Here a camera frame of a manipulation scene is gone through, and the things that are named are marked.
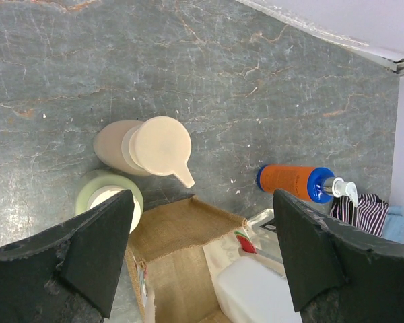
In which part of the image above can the striped folded cloth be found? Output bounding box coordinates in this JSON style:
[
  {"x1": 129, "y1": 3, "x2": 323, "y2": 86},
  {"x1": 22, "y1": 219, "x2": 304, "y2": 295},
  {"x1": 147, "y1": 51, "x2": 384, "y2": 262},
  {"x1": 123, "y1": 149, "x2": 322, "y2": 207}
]
[{"x1": 330, "y1": 194, "x2": 389, "y2": 237}]

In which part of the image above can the brown canvas tote bag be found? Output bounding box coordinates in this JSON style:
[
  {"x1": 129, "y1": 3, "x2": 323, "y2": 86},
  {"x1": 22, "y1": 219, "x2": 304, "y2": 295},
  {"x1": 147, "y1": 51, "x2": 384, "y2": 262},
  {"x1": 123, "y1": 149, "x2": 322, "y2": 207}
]
[{"x1": 125, "y1": 196, "x2": 247, "y2": 322}]

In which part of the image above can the clear bottle grey cap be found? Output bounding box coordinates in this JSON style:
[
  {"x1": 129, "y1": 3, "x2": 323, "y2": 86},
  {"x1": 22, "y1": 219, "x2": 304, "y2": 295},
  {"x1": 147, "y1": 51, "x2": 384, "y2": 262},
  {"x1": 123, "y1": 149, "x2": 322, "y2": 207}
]
[{"x1": 246, "y1": 209, "x2": 283, "y2": 264}]

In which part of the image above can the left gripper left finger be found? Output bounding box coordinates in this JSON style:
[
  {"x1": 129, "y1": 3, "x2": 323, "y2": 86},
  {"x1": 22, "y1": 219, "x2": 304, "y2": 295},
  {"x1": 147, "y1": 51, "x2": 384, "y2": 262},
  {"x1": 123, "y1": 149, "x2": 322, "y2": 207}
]
[{"x1": 0, "y1": 190, "x2": 135, "y2": 322}]

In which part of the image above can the blue folded cloth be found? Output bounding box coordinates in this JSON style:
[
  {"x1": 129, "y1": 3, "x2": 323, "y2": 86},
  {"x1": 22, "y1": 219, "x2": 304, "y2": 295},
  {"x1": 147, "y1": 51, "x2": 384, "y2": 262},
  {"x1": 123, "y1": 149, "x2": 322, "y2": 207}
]
[{"x1": 382, "y1": 205, "x2": 404, "y2": 243}]

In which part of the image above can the white bottle grey cap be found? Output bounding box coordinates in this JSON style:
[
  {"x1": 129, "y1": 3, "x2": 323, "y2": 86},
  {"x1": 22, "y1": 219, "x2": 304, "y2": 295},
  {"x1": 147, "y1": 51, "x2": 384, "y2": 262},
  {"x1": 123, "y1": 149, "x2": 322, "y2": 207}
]
[{"x1": 215, "y1": 256, "x2": 302, "y2": 322}]

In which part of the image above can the orange bottle blue cap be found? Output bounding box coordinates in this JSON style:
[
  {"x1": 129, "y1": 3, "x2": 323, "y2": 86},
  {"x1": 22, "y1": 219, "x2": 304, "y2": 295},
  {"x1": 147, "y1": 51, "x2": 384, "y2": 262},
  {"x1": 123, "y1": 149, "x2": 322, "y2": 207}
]
[{"x1": 257, "y1": 164, "x2": 359, "y2": 207}]

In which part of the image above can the clear bottle beige cap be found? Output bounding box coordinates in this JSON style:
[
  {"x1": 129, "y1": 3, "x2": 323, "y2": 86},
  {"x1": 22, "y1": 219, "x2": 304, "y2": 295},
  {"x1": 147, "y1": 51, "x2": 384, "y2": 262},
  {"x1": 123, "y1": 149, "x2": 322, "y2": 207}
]
[{"x1": 75, "y1": 170, "x2": 144, "y2": 233}]

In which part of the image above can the white pump dispenser bottle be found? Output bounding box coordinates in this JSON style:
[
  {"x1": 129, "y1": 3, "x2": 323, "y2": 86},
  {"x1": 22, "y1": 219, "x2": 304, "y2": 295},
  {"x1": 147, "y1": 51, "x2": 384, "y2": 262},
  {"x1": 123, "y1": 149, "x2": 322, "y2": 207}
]
[{"x1": 93, "y1": 116, "x2": 195, "y2": 188}]

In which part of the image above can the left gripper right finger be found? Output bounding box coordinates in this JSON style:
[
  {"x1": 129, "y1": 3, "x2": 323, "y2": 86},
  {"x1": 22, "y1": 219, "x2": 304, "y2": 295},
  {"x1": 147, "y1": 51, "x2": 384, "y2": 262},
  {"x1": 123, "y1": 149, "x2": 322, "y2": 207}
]
[{"x1": 273, "y1": 190, "x2": 404, "y2": 322}]

